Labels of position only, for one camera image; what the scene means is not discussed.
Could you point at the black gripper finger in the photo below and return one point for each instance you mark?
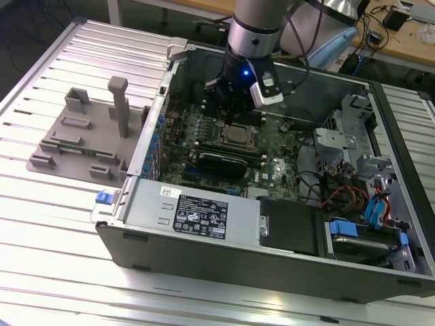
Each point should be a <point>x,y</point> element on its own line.
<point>229,118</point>

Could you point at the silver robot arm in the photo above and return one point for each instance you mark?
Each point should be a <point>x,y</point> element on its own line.
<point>255,30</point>

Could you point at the CPU socket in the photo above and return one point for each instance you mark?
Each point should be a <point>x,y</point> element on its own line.
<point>238,136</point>

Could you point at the black installed RAM stick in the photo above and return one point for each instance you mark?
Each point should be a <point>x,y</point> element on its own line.
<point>231,149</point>

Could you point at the black graphics card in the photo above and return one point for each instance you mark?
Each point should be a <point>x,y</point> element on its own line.
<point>221,163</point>

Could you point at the round coin battery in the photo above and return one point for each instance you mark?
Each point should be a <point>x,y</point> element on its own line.
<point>283,128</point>

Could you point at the green motherboard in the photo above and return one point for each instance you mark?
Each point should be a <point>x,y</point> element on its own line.
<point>282,163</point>

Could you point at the gray case release latch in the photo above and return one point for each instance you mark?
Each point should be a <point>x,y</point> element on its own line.
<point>176,47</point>

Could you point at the silver chipset heatsink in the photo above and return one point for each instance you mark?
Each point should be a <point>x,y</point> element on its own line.
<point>255,193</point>

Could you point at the silver metal drive cage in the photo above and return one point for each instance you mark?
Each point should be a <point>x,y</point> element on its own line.
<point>336,136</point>

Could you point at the silver power supply unit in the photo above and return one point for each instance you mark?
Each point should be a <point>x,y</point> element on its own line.
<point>147,207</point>

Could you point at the gray plastic parts rack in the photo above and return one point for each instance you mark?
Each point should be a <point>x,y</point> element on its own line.
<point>96,136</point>

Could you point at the black open PC case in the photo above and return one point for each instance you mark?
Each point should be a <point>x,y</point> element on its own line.
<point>204,258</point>

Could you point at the blue case latch clip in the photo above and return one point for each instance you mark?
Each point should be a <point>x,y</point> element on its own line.
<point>104,197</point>

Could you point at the small electronic module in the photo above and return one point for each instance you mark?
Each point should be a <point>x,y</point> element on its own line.
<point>375,36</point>

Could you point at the green RAM stick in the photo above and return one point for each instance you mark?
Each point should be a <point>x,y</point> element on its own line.
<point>74,149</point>

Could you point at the black box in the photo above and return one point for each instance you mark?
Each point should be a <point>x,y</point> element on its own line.
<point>394,18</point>

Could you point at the wooden desk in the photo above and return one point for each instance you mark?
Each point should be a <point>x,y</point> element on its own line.
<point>408,47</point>

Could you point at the hard disk in blue carrier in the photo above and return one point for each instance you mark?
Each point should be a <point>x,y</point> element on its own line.
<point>358,244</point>

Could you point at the gray flat device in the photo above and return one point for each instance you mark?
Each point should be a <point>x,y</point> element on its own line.
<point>423,13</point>

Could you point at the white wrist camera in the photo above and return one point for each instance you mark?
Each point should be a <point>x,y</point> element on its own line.
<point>268,91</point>

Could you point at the white desk frame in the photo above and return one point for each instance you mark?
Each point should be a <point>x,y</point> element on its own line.
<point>165,23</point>

